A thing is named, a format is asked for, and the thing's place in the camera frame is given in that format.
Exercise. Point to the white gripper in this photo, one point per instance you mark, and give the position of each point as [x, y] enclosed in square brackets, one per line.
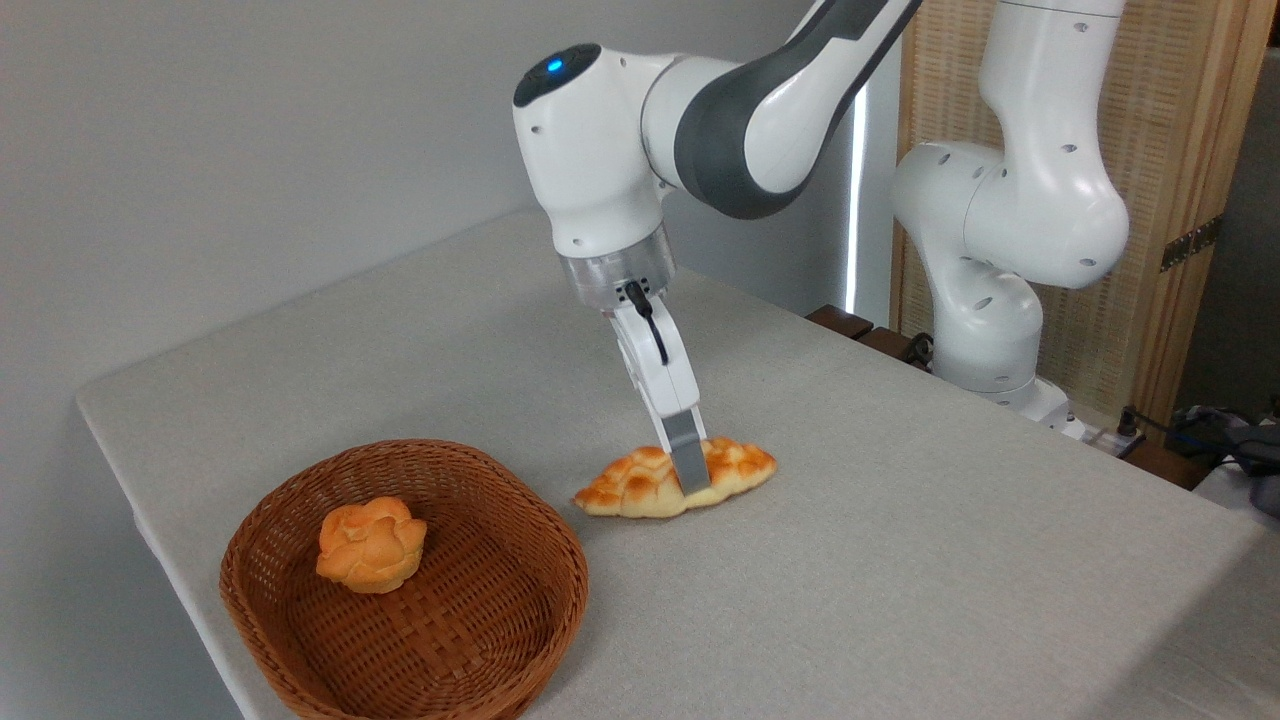
[665, 380]

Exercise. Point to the long braided bread loaf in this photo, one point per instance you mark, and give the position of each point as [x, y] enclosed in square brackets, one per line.
[630, 488]

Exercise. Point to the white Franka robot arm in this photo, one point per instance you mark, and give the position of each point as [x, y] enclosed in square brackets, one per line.
[760, 110]

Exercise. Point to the brown wicker basket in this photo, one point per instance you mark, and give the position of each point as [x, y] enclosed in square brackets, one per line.
[470, 620]

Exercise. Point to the round flower-shaped bread bun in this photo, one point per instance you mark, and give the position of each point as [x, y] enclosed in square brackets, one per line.
[370, 548]

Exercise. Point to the dark brown wooden block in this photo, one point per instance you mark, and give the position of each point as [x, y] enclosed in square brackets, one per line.
[885, 343]
[840, 321]

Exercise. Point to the white power strip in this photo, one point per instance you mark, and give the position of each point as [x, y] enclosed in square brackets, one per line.
[1095, 435]

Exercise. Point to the brown wooden board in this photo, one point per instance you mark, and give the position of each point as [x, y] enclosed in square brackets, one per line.
[1165, 465]

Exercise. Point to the dark metal screen hinge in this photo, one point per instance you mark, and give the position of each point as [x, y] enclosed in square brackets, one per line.
[1190, 243]

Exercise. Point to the dark grey bag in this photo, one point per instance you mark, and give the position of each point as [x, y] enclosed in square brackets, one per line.
[1262, 465]

